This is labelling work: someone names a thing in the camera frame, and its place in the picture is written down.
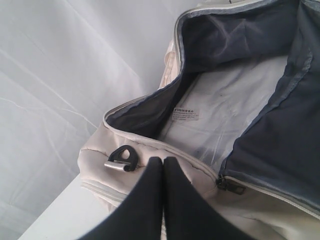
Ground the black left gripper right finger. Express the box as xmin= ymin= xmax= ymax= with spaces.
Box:
xmin=163 ymin=156 xmax=252 ymax=240

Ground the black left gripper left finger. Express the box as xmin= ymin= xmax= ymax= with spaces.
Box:
xmin=87 ymin=157 xmax=163 ymax=240

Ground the cream duffel bag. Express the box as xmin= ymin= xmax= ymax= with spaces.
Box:
xmin=78 ymin=0 xmax=320 ymax=240

